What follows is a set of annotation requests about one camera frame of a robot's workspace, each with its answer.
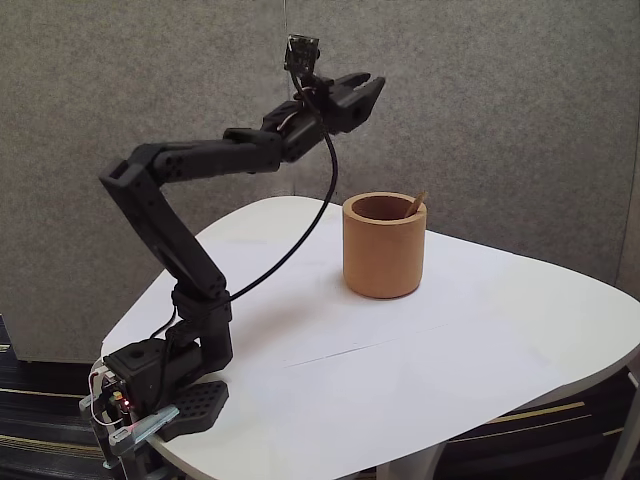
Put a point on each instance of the motor controller board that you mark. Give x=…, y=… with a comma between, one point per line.
x=112, y=395

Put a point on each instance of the white table leg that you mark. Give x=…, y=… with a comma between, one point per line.
x=620, y=430
x=405, y=462

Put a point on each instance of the wooden pen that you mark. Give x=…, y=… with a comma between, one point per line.
x=416, y=204

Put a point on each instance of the white paper sheet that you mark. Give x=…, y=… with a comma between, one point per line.
x=425, y=310

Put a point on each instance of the small camera circuit board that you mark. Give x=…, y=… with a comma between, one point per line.
x=301, y=52

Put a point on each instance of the cork pen holder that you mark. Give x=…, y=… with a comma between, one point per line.
x=382, y=255

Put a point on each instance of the grey table clamp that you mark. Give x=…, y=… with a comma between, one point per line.
x=150, y=425

